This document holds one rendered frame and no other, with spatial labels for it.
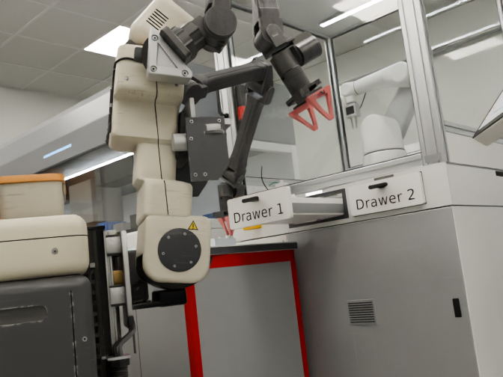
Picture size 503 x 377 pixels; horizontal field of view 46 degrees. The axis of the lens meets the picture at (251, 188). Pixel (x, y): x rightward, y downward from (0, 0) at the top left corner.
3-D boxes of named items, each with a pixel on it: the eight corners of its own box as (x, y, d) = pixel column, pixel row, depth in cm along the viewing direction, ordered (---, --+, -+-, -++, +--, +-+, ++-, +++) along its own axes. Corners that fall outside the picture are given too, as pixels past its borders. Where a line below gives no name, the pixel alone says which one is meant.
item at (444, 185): (452, 204, 191) (444, 161, 193) (233, 241, 260) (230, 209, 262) (546, 206, 260) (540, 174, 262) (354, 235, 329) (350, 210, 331)
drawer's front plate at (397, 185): (424, 203, 196) (418, 171, 198) (351, 216, 216) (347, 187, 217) (426, 203, 197) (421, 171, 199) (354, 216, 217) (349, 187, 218)
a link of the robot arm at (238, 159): (245, 75, 211) (267, 87, 206) (256, 73, 216) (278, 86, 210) (217, 175, 233) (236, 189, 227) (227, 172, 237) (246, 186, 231)
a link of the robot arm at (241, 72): (261, 51, 210) (281, 62, 205) (254, 85, 218) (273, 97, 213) (163, 72, 180) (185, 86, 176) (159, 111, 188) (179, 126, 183)
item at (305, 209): (290, 214, 197) (287, 196, 198) (236, 225, 214) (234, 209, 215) (356, 214, 226) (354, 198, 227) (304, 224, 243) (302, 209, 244)
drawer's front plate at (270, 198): (290, 218, 194) (286, 185, 196) (230, 230, 214) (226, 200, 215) (293, 218, 195) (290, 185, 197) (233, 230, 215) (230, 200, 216)
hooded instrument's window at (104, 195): (141, 230, 268) (132, 134, 274) (-19, 266, 388) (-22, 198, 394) (299, 226, 350) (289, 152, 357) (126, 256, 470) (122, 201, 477)
